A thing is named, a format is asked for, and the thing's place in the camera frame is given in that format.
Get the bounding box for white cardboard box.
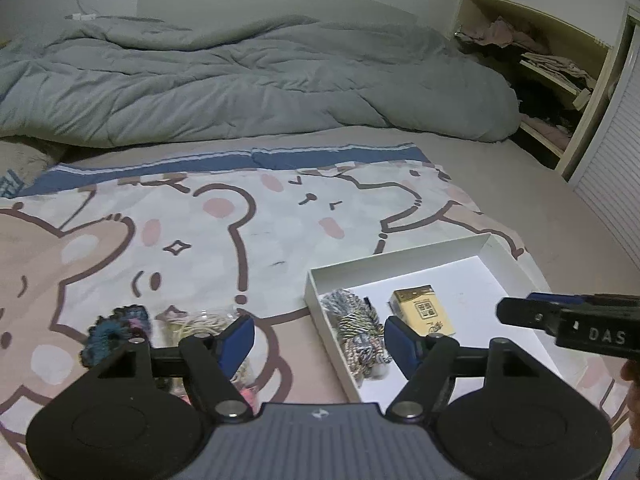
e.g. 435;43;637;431
304;232;568;403

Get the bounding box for small yellow box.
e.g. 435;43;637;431
389;284;457;338

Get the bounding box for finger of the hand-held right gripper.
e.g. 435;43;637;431
495;297;563;339
529;292;596;307

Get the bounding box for cartoon bear printed blanket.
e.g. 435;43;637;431
0;143;633;480

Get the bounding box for clear bag of beaded cord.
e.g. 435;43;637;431
154;305;261;411

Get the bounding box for grey duvet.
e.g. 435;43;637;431
0;14;521;150

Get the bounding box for beige fluffy blanket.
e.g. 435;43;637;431
0;136;68;186

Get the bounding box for multicolour braided cord bundle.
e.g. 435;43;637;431
320;290;393;388

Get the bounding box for open wardrobe shelf unit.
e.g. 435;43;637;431
452;0;631;178

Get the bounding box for white slatted wardrobe door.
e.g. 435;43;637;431
567;5;640;256

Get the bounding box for person's right hand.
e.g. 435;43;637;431
620;360;640;448

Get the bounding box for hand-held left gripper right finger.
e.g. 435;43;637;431
384;316;544;424

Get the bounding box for dark crocheted hair tie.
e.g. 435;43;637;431
79;304;152;368

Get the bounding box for pink clothes pile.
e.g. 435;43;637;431
457;17;538;53

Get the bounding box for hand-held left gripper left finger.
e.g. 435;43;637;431
92;315;257;424

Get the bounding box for beige folded clothes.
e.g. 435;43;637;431
520;50;596;93

